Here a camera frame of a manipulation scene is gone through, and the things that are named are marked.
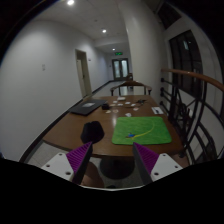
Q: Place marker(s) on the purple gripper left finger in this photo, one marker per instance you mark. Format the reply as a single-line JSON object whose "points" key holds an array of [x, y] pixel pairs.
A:
{"points": [[70, 166]]}

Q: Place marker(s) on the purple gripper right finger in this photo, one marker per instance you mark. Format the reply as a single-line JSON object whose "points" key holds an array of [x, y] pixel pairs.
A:
{"points": [[153, 166]]}

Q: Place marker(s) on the green mouse pad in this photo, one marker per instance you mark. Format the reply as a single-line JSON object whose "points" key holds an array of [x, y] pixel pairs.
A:
{"points": [[143, 130]]}

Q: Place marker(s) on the dark closed laptop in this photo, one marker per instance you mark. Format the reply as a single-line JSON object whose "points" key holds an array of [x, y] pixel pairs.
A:
{"points": [[87, 107]]}

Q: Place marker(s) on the white paper with pen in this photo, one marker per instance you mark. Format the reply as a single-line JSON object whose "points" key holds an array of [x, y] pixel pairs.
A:
{"points": [[157, 110]]}

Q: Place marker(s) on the small black box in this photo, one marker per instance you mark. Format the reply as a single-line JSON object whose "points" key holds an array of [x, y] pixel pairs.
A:
{"points": [[105, 107]]}

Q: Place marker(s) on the white card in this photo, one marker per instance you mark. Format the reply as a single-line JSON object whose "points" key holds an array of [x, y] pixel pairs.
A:
{"points": [[121, 98]]}

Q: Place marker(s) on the wooden armchair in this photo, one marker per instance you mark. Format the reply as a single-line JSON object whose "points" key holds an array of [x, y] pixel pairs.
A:
{"points": [[132, 83]]}

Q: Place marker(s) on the wooden stair handrail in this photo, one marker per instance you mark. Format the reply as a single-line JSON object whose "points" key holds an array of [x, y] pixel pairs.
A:
{"points": [[202, 77]]}

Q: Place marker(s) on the double glass door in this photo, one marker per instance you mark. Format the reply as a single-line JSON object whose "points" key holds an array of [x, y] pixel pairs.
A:
{"points": [[120, 68]]}

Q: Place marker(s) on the side door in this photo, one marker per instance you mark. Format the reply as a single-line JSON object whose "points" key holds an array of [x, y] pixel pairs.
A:
{"points": [[83, 73]]}

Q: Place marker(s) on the green exit sign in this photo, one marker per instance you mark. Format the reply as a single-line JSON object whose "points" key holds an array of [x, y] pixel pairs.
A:
{"points": [[118, 53]]}

